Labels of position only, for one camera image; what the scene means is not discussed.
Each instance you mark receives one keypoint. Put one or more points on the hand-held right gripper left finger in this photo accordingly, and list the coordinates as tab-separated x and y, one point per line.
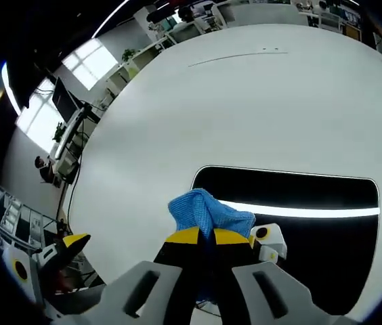
126	291

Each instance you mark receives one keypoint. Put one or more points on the bright office window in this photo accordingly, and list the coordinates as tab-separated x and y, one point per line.
89	62
38	125

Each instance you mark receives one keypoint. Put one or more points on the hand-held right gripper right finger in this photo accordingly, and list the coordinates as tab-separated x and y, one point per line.
279	291

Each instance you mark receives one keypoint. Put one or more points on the black mirror with white frame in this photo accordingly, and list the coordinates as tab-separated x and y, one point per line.
313	250

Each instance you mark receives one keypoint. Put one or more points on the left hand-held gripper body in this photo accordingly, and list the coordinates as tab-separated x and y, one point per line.
20	267

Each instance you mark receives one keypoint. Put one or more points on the blue cleaning cloth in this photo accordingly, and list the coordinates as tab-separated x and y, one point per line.
211	213

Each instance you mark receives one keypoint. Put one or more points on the curved ceiling light strip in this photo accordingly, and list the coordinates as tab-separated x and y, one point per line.
113	17
11	88

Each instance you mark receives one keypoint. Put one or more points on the metal storage rack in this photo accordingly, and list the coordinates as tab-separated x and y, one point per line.
18	216

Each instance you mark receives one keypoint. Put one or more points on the black computer monitor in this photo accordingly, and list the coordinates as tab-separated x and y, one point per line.
64	100

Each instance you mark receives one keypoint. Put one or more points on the white standing desk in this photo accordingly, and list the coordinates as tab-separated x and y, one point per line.
72	135

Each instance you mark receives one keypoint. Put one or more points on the small green potted plant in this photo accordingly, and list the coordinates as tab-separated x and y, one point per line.
129	55

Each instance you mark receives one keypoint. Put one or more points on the green potted plant on desk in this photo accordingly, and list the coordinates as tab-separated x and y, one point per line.
59	132

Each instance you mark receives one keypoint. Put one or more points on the white low cabinet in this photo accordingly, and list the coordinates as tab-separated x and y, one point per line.
133	64

